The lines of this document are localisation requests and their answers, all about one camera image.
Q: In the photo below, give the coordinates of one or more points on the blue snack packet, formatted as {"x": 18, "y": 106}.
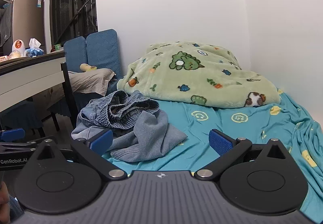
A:
{"x": 34, "y": 52}

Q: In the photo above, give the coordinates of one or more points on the white egg-shaped container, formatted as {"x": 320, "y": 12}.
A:
{"x": 18, "y": 46}

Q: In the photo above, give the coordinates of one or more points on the clear food bag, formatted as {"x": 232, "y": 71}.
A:
{"x": 15, "y": 55}

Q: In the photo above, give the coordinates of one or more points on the silver refrigerator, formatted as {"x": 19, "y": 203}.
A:
{"x": 27, "y": 22}

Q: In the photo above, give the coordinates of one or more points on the person's left hand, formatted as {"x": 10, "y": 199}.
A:
{"x": 3, "y": 203}

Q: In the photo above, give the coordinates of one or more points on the person's blue denim clothing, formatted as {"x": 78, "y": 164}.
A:
{"x": 16, "y": 210}

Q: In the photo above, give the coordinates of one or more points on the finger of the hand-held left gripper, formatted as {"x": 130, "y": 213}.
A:
{"x": 12, "y": 134}

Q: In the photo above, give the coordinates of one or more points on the dark hanging cloth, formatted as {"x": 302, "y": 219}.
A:
{"x": 6, "y": 25}

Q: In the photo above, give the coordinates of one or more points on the yellow plush toy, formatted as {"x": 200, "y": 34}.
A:
{"x": 87, "y": 67}

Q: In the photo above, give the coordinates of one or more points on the blue denim jeans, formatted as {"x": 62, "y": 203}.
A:
{"x": 151, "y": 128}

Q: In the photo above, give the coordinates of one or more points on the beige pillow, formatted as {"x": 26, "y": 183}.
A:
{"x": 88, "y": 80}

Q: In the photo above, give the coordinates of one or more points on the green cup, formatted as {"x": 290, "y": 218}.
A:
{"x": 58, "y": 47}

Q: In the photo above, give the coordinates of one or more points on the teal printed bedsheet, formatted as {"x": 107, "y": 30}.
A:
{"x": 199, "y": 123}

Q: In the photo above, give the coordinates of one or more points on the green dinosaur print blanket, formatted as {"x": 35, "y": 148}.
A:
{"x": 196, "y": 75}

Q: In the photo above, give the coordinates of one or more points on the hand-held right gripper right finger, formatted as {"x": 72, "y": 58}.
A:
{"x": 220, "y": 142}

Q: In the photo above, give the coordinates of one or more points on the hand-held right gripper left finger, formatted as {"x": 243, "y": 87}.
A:
{"x": 102, "y": 140}

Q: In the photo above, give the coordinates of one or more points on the white table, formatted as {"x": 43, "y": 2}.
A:
{"x": 30, "y": 75}

